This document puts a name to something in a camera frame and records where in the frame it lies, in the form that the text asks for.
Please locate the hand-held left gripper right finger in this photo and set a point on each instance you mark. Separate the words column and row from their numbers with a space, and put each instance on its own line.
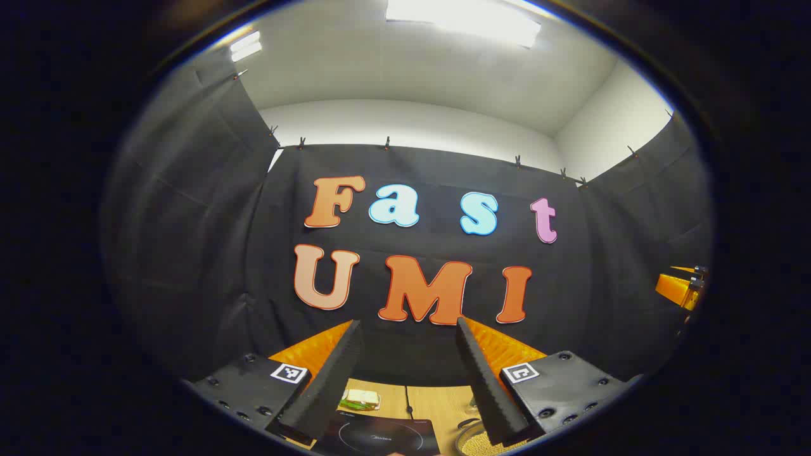
column 485, row 386

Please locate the black induction cooktop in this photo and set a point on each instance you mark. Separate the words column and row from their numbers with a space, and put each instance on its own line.
column 380, row 437

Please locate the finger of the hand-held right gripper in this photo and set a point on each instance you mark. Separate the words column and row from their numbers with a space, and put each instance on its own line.
column 676, row 290

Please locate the row of small cloth clips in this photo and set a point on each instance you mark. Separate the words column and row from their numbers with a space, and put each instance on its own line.
column 386, row 143

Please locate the pile of soybeans in pot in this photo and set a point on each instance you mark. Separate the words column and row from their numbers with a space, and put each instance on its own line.
column 476, row 445

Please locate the sandwich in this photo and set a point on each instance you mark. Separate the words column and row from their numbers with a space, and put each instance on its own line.
column 361, row 399

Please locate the black backdrop cloth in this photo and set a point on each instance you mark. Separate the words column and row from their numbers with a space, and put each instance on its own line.
column 266, row 253

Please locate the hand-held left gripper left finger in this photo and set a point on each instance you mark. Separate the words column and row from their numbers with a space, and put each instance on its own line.
column 329, row 386

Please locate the ceiling light panel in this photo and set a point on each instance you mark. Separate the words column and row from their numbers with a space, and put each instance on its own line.
column 246, row 46
column 466, row 18

